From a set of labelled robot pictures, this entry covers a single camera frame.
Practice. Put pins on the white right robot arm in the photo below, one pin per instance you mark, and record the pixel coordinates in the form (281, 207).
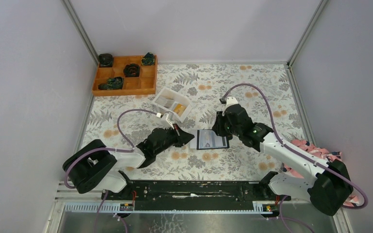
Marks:
(325, 185)

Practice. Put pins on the black metal base rail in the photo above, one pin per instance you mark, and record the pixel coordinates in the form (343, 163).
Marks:
(167, 193)

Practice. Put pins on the white patterned card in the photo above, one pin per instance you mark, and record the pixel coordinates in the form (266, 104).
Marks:
(206, 139)

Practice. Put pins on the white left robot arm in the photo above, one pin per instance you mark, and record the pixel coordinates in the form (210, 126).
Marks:
(97, 166)

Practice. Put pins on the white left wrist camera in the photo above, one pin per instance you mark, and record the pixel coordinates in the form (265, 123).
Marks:
(165, 119)

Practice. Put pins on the orange compartment tray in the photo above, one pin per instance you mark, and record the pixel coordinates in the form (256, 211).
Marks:
(145, 84)

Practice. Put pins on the black red rolled item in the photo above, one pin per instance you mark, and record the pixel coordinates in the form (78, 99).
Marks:
(132, 70)

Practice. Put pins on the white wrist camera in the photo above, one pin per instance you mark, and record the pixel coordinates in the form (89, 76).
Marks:
(165, 119)
(228, 101)

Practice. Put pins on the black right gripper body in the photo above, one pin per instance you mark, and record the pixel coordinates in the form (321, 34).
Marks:
(224, 127)

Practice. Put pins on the dark rolled item outside tray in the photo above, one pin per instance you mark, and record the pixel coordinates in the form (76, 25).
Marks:
(105, 60)

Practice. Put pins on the pink patterned cloth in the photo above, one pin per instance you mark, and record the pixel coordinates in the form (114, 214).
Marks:
(322, 153)

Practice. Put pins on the dark green rolled item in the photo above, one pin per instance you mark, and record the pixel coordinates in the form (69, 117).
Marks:
(114, 83)
(148, 59)

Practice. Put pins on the slotted white cable duct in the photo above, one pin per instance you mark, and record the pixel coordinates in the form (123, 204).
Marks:
(248, 207)

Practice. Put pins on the floral paper table mat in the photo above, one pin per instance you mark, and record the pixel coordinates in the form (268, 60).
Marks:
(263, 90)

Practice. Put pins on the white plastic card box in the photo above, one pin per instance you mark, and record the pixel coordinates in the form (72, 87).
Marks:
(166, 99)

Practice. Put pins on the dark green rolled item front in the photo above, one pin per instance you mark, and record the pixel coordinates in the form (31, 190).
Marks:
(114, 83)

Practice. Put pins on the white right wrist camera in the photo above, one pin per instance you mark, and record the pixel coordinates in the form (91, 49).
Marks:
(228, 101)

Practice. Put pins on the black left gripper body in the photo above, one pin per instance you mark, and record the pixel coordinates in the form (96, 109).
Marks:
(170, 140)

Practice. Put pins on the orange card in box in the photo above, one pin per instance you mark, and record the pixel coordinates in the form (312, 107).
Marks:
(179, 109)

